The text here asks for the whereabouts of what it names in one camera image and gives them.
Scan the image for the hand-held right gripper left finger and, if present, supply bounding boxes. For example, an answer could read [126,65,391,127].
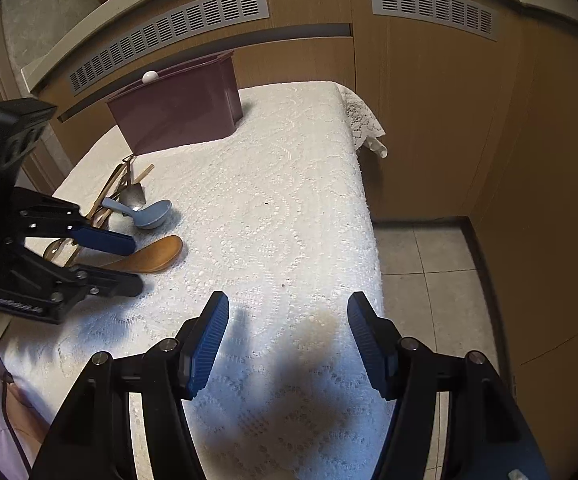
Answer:
[29,290,230,480]

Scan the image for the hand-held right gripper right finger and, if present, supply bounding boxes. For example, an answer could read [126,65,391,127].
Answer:
[346,291,552,480]

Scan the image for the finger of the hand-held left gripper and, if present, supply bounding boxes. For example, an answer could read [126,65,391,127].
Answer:
[14,187,137,257]
[6,241,144,298]

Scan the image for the brown wooden spoon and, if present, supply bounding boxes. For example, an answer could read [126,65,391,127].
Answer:
[104,235,184,275]

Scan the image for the metal spade-shaped spoon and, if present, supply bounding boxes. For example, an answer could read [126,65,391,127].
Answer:
[116,155,147,211]

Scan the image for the purple plastic utensil container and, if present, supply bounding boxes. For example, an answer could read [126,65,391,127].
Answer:
[105,50,244,156]

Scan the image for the white lace tablecloth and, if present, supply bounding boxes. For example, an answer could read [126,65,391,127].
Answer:
[0,80,390,480]

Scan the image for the beige stone countertop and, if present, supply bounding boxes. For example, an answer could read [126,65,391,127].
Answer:
[0,0,578,96]

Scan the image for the long grey vent grille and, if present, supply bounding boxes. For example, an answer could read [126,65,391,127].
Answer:
[68,0,271,97]

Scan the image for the wooden cabinet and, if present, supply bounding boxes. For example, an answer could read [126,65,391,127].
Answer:
[0,0,578,480]

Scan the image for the short grey vent grille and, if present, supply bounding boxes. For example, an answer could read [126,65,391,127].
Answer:
[369,0,500,41]

